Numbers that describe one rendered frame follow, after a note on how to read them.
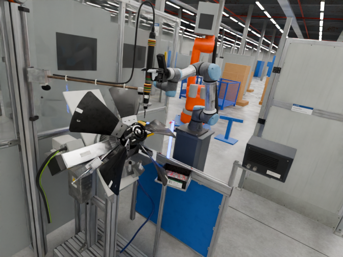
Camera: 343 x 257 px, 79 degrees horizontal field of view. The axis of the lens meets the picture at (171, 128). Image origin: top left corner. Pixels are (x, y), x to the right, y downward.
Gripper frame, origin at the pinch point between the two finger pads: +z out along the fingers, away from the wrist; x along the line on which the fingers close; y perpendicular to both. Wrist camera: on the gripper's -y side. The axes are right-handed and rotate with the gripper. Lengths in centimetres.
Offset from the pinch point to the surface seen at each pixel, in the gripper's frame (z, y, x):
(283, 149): -37, 32, -77
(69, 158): 41, 45, 8
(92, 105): 27.1, 20.2, 9.8
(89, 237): 12, 138, 31
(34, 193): 39, 93, 54
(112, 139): 14.2, 42.6, 8.0
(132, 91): -7.2, 16.3, 15.6
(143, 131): 3.3, 35.1, -6.0
